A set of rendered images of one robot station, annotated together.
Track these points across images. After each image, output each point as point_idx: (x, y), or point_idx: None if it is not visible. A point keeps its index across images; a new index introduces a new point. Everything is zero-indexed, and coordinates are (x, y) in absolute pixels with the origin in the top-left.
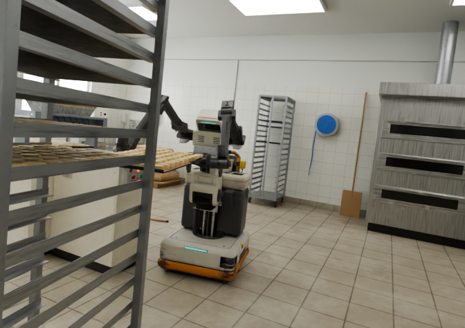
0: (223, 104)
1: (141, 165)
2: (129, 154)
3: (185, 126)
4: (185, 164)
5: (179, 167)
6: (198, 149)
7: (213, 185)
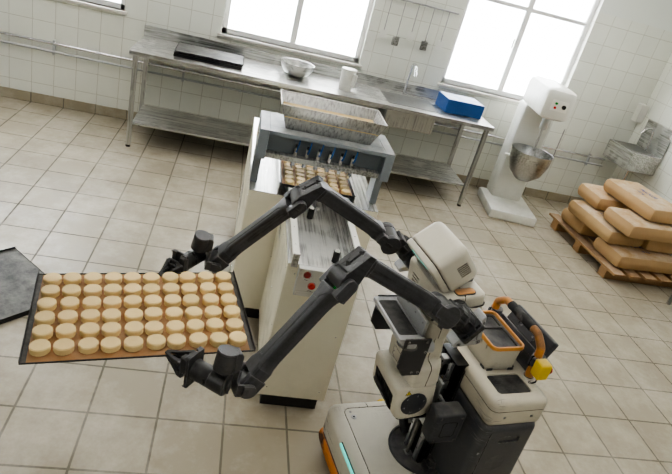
0: (349, 256)
1: (32, 330)
2: (116, 288)
3: (392, 245)
4: (137, 354)
5: (93, 359)
6: (403, 299)
7: (403, 381)
